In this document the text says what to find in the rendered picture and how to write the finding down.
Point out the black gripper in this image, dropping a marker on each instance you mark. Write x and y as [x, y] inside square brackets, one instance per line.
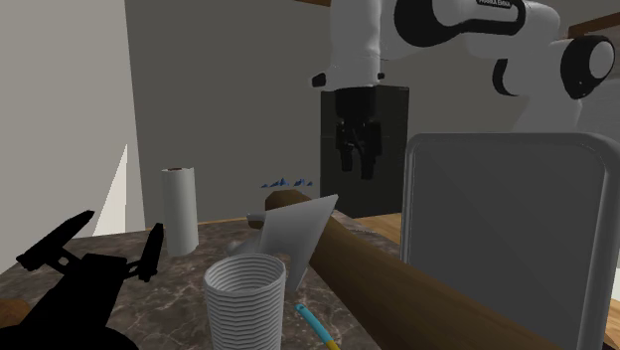
[357, 104]

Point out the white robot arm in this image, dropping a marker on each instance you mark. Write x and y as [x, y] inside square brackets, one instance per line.
[356, 38]

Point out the small blue jagged object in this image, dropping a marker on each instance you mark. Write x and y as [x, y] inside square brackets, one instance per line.
[282, 183]

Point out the grey flat kitchen tool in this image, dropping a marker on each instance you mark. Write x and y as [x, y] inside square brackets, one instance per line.
[295, 230]

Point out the brown wooden rolling pin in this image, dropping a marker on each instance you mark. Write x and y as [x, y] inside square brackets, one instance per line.
[387, 286]

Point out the grey tray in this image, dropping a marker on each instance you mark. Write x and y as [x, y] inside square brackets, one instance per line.
[499, 232]

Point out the blue and yellow pen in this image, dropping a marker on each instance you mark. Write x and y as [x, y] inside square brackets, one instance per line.
[315, 325]

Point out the white paper towel roll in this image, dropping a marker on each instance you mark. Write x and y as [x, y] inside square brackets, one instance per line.
[179, 213]

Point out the grey ribbed cup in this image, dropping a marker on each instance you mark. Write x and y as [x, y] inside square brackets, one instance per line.
[244, 310]

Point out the brown wooden shelf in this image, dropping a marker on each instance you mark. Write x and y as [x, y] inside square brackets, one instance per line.
[593, 25]

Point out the black pronged object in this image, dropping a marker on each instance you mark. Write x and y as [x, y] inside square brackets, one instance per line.
[77, 295]

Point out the brown rounded object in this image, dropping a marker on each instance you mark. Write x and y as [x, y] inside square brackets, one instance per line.
[12, 312]

